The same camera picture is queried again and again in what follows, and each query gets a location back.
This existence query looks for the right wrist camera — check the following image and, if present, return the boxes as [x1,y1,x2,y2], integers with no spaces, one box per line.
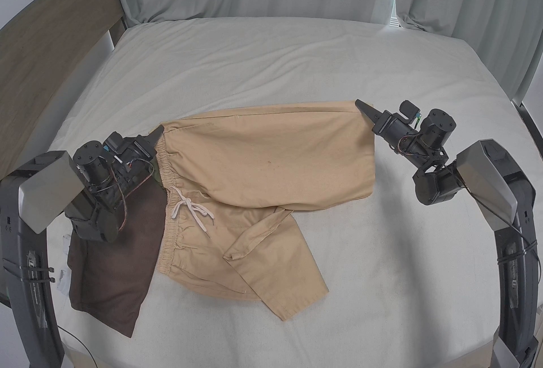
[398,100,421,124]

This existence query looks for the bed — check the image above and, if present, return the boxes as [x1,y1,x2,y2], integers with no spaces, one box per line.
[0,0,543,368]

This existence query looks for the beige shorts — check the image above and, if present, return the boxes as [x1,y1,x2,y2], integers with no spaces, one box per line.
[153,101,378,321]

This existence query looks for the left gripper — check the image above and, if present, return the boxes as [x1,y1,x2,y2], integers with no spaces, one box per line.
[114,133,159,194]

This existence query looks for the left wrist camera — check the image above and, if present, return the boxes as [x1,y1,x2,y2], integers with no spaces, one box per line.
[104,132,128,155]

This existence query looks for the black cable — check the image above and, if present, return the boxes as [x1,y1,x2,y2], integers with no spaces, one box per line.
[56,325,98,368]

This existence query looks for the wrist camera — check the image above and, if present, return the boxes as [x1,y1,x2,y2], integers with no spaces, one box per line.
[398,100,421,124]
[104,132,128,155]

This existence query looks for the brown shorts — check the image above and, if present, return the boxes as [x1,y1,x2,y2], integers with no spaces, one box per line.
[67,182,168,338]

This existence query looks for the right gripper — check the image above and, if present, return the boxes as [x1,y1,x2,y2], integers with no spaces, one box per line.
[372,110,419,147]

